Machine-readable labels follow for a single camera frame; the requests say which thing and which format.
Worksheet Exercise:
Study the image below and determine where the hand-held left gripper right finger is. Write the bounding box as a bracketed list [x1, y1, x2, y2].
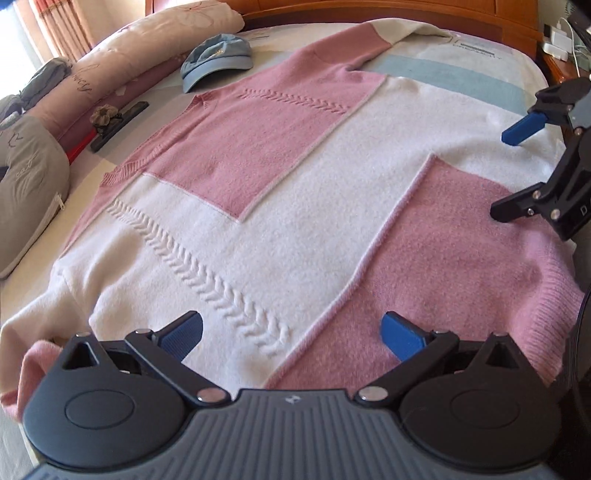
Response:
[355, 312, 520, 409]

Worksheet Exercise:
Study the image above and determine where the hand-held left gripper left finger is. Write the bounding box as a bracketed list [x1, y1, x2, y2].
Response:
[62, 310, 232, 409]

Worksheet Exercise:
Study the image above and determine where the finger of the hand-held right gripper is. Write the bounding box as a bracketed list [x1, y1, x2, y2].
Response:
[490, 134, 591, 223]
[502, 76, 591, 147]

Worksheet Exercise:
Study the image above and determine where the pink and white knit sweater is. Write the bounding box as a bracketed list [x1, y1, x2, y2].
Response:
[0, 18, 585, 422]

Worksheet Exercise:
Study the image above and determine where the wooden nightstand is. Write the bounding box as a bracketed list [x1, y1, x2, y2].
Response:
[538, 44, 591, 88]

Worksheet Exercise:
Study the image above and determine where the white power adapter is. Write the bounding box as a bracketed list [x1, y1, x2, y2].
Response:
[543, 23, 575, 61]

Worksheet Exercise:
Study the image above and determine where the grey cat face cushion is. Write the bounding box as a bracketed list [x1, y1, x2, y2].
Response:
[0, 113, 71, 280]

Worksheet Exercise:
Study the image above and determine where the red stick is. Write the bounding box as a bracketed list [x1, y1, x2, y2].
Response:
[65, 134, 100, 165]

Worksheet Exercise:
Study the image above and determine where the fabric flower clip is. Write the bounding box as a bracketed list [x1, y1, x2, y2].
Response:
[90, 105, 122, 128]

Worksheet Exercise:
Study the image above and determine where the wooden headboard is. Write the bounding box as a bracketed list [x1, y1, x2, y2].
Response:
[145, 0, 546, 57]

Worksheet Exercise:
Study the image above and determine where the blue cap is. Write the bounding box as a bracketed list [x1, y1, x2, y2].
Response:
[180, 34, 254, 94]

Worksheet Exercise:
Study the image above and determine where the folded grey-blue cloth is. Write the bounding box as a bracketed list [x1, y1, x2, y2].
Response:
[21, 58, 75, 112]

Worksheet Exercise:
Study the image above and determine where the folded pink quilt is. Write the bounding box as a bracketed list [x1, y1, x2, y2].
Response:
[23, 0, 246, 149]

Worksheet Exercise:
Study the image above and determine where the pink checked curtain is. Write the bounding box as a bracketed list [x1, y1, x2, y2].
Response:
[9, 0, 149, 66]

